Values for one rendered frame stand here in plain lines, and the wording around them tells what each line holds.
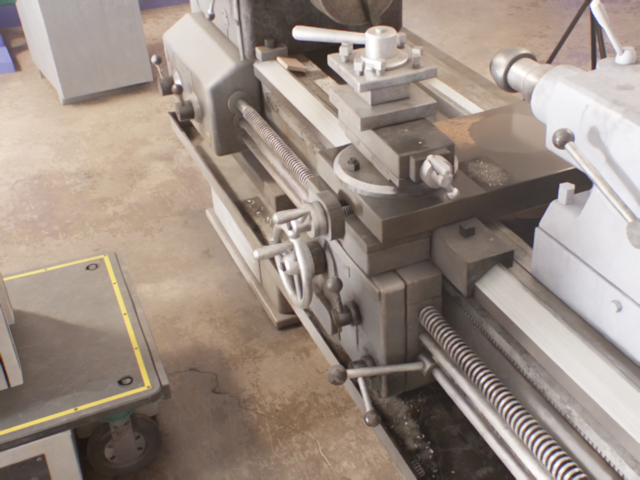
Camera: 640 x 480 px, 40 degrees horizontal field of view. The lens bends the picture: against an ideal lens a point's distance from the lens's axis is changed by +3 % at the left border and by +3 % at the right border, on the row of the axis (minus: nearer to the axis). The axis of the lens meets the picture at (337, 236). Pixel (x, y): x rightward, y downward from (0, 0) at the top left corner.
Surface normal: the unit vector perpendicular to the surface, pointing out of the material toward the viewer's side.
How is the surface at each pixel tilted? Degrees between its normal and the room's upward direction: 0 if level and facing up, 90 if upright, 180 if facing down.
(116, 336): 0
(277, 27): 90
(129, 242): 0
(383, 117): 90
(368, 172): 0
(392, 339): 90
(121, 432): 90
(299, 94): 36
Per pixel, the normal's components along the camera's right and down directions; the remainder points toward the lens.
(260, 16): 0.40, 0.48
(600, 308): -0.91, 0.25
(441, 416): -0.04, -0.84
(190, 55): -0.52, -0.58
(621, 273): -0.83, -0.18
